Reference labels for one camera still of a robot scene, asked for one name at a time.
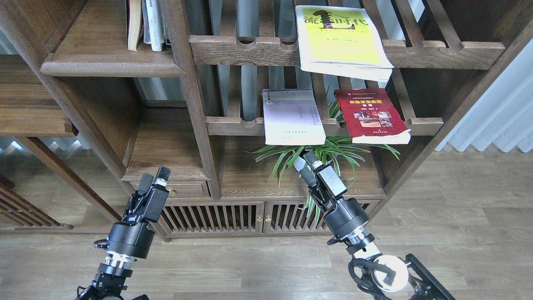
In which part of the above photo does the red cover book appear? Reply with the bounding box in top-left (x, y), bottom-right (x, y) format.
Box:
top-left (334, 88), bottom-right (411, 145)

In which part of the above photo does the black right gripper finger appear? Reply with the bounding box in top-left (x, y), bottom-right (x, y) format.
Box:
top-left (303, 151), bottom-right (324, 170)
top-left (299, 164), bottom-right (316, 186)

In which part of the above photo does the green spider plant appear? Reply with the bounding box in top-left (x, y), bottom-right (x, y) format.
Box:
top-left (249, 85), bottom-right (401, 227)

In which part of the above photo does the dark wooden bookshelf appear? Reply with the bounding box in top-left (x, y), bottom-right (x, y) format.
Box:
top-left (1, 0), bottom-right (532, 239)

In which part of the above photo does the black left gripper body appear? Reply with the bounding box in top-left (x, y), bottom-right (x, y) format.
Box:
top-left (107, 184), bottom-right (168, 259)

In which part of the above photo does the yellow cover book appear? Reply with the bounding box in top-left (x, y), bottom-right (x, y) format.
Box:
top-left (295, 5), bottom-right (393, 82)

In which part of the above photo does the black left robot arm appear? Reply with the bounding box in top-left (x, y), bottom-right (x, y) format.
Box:
top-left (77, 166), bottom-right (171, 300)

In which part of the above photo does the white plant pot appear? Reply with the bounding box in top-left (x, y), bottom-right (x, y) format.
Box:
top-left (294, 156), bottom-right (306, 172)

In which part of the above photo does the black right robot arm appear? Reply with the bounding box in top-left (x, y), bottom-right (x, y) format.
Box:
top-left (295, 151), bottom-right (453, 300)

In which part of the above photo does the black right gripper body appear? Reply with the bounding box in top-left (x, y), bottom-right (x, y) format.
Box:
top-left (308, 165), bottom-right (371, 243)

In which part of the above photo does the pale purple book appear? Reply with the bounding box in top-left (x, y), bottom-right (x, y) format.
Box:
top-left (262, 89), bottom-right (326, 146)

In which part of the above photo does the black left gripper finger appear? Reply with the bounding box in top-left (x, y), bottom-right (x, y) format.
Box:
top-left (138, 173), bottom-right (154, 193)
top-left (154, 166), bottom-right (171, 187)

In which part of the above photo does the white curtain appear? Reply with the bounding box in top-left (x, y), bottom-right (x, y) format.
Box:
top-left (436, 41), bottom-right (533, 153)

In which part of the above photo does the wooden side shelf unit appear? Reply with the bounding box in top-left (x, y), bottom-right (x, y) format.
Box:
top-left (1, 55), bottom-right (125, 234)

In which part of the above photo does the tan spine upright book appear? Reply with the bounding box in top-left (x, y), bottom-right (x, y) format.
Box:
top-left (126, 0), bottom-right (143, 51)

